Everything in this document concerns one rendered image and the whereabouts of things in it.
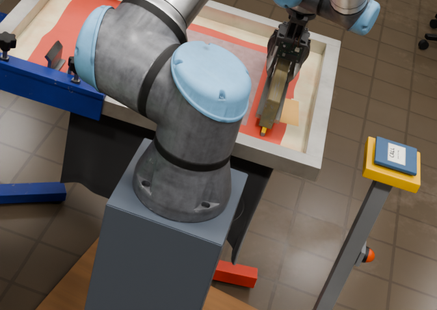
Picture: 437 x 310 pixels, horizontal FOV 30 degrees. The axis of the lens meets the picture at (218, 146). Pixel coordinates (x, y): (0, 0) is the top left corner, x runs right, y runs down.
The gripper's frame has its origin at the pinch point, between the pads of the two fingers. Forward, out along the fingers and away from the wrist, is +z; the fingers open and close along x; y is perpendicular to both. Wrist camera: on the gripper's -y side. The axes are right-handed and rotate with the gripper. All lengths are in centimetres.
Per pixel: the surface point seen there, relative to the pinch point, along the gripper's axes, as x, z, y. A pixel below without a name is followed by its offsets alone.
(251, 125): -3.1, 4.1, 17.6
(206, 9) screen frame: -23.3, 2.8, -24.1
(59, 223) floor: -55, 101, -25
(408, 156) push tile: 33.7, 2.9, 13.2
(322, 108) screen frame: 11.7, 0.9, 7.7
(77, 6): -54, 5, -9
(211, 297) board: 2, 99, -12
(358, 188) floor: 48, 104, -96
